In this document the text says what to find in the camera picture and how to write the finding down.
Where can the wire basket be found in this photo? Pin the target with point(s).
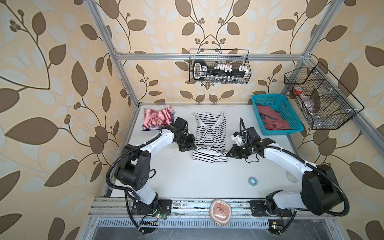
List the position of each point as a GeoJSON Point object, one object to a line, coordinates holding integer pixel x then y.
{"type": "Point", "coordinates": [224, 56]}
{"type": "Point", "coordinates": [327, 102]}

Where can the pink round badge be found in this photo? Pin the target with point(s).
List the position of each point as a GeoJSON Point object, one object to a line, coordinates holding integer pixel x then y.
{"type": "Point", "coordinates": [220, 212]}

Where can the right wire basket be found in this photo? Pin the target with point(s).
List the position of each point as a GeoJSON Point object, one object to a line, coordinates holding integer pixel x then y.
{"type": "Point", "coordinates": [327, 102]}

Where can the black white striped tank top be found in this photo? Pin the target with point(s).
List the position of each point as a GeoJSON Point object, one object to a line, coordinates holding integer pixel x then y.
{"type": "Point", "coordinates": [210, 138]}

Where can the teal plastic basket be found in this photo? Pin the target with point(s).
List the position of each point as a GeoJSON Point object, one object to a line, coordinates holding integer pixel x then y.
{"type": "Point", "coordinates": [281, 104]}

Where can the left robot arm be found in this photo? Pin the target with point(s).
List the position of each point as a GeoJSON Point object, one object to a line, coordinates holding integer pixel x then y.
{"type": "Point", "coordinates": [130, 172]}

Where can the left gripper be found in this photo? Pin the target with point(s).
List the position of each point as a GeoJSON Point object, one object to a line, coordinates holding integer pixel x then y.
{"type": "Point", "coordinates": [191, 144]}

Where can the blue tape roll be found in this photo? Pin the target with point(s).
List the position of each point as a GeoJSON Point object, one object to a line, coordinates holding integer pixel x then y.
{"type": "Point", "coordinates": [252, 181]}

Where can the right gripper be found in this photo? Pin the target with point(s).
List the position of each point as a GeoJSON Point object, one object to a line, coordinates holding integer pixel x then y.
{"type": "Point", "coordinates": [234, 153]}

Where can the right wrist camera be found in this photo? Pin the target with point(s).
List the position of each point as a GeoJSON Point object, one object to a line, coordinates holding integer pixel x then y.
{"type": "Point", "coordinates": [237, 138]}

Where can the white plastic cup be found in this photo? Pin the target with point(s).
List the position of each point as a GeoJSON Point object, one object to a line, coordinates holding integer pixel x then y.
{"type": "Point", "coordinates": [291, 178]}

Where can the maroon tank top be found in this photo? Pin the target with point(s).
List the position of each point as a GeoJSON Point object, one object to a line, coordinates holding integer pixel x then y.
{"type": "Point", "coordinates": [272, 119]}

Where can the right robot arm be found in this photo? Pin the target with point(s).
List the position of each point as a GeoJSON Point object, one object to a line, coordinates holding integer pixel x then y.
{"type": "Point", "coordinates": [320, 192]}

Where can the red striped folded tank top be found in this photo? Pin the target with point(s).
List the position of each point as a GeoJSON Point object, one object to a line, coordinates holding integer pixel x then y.
{"type": "Point", "coordinates": [157, 118]}

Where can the black tool in basket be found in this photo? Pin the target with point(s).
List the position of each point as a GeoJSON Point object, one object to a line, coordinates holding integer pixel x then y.
{"type": "Point", "coordinates": [214, 71]}

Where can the back wire basket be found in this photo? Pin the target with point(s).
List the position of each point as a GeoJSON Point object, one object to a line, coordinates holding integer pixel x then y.
{"type": "Point", "coordinates": [224, 56]}

